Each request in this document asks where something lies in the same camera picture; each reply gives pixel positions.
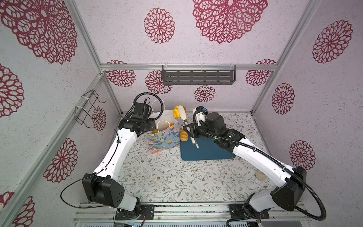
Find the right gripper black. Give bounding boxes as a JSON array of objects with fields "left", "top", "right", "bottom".
[{"left": 183, "top": 122, "right": 219, "bottom": 143}]

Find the small round bun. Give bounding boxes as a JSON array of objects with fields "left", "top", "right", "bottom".
[{"left": 173, "top": 105, "right": 187, "bottom": 121}]

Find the floral paper gift bag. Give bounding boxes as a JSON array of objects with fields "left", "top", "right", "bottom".
[{"left": 147, "top": 107, "right": 181, "bottom": 154}]

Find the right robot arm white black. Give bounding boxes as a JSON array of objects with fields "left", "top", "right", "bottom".
[{"left": 173, "top": 106, "right": 308, "bottom": 212}]

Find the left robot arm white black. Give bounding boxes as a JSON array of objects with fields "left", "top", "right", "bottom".
[{"left": 81, "top": 118, "right": 156, "bottom": 219}]

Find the striped bread roll upper left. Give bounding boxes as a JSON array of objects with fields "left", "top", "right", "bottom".
[{"left": 180, "top": 129, "right": 189, "bottom": 142}]

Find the teal serving tray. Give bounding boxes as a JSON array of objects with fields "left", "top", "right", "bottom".
[{"left": 180, "top": 136, "right": 235, "bottom": 161}]

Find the tape roll on table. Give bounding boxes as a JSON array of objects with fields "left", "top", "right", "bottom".
[{"left": 254, "top": 170, "right": 268, "bottom": 181}]

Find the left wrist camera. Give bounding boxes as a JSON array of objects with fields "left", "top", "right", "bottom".
[{"left": 131, "top": 102, "right": 151, "bottom": 120}]

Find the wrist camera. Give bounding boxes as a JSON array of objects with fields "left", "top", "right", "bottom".
[
  {"left": 193, "top": 106, "right": 226, "bottom": 130},
  {"left": 131, "top": 102, "right": 151, "bottom": 120}
]

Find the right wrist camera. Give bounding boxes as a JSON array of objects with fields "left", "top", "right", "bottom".
[{"left": 193, "top": 106, "right": 226, "bottom": 130}]

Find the grey wall shelf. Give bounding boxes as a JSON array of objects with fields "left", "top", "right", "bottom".
[{"left": 162, "top": 65, "right": 236, "bottom": 85}]

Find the black wire wall rack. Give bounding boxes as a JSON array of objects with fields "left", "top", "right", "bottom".
[{"left": 74, "top": 89, "right": 105, "bottom": 129}]

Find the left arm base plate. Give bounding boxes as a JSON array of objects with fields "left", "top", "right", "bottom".
[{"left": 115, "top": 204, "right": 155, "bottom": 221}]

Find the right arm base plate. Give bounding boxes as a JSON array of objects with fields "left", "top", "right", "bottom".
[{"left": 228, "top": 203, "right": 270, "bottom": 219}]

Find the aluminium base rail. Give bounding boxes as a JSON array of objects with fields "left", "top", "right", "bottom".
[{"left": 71, "top": 202, "right": 314, "bottom": 227}]

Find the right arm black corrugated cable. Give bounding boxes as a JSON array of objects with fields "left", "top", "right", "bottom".
[{"left": 192, "top": 109, "right": 327, "bottom": 227}]

